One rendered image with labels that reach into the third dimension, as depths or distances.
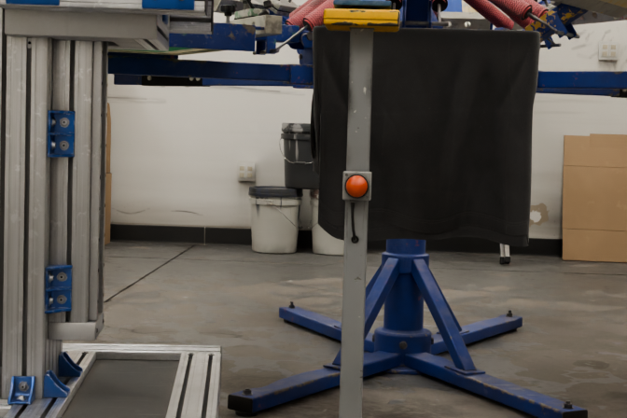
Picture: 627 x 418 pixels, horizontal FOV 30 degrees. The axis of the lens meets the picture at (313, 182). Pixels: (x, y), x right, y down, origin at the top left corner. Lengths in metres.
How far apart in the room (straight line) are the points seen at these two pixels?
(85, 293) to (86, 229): 0.12
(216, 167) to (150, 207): 0.47
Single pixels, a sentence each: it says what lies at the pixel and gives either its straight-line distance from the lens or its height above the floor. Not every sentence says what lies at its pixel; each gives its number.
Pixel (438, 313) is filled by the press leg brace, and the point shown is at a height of 0.20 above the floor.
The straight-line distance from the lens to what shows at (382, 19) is 2.01.
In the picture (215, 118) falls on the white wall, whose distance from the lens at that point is 7.04.
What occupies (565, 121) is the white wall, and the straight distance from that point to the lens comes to 7.04.
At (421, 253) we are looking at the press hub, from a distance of 3.67.
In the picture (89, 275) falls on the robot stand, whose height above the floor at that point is 0.45.
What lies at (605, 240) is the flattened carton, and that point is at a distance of 6.96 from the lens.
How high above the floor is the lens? 0.76
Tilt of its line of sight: 3 degrees down
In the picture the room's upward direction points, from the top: 2 degrees clockwise
